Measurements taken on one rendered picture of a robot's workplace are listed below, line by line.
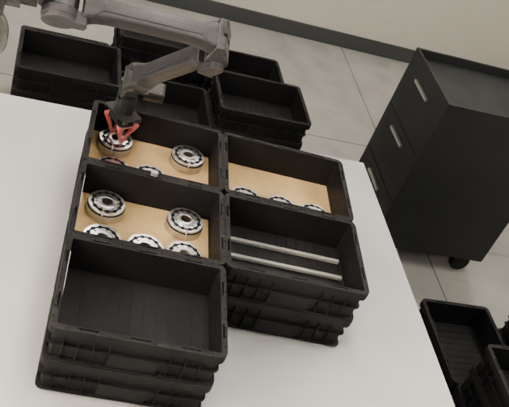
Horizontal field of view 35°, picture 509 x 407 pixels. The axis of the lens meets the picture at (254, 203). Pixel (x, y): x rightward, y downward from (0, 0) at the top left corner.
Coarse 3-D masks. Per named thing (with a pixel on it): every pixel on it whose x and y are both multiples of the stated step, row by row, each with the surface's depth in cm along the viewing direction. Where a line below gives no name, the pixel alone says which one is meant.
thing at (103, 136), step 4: (108, 128) 244; (100, 132) 242; (104, 132) 243; (108, 132) 243; (124, 132) 245; (100, 136) 240; (104, 136) 241; (128, 136) 245; (100, 140) 239; (104, 140) 240; (108, 140) 240; (128, 140) 244; (132, 140) 244; (104, 144) 238; (108, 144) 239; (112, 144) 239; (116, 144) 240; (120, 144) 240; (124, 144) 241; (128, 144) 242; (132, 144) 242; (116, 148) 238; (120, 148) 239; (124, 148) 240; (128, 148) 241
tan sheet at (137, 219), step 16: (80, 208) 218; (128, 208) 225; (144, 208) 227; (80, 224) 214; (112, 224) 218; (128, 224) 220; (144, 224) 222; (160, 224) 224; (160, 240) 219; (176, 240) 221
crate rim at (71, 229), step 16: (80, 176) 213; (144, 176) 222; (80, 192) 208; (208, 192) 226; (224, 208) 222; (224, 224) 217; (112, 240) 199; (224, 240) 212; (192, 256) 204; (224, 256) 208
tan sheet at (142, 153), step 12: (96, 132) 246; (96, 144) 242; (144, 144) 250; (96, 156) 238; (132, 156) 243; (144, 156) 245; (156, 156) 247; (168, 156) 249; (168, 168) 245; (204, 168) 251; (192, 180) 244; (204, 180) 246
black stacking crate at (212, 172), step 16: (96, 128) 247; (128, 128) 247; (144, 128) 248; (160, 128) 248; (176, 128) 248; (192, 128) 248; (160, 144) 252; (176, 144) 252; (192, 144) 252; (208, 144) 252; (208, 160) 255; (208, 176) 248
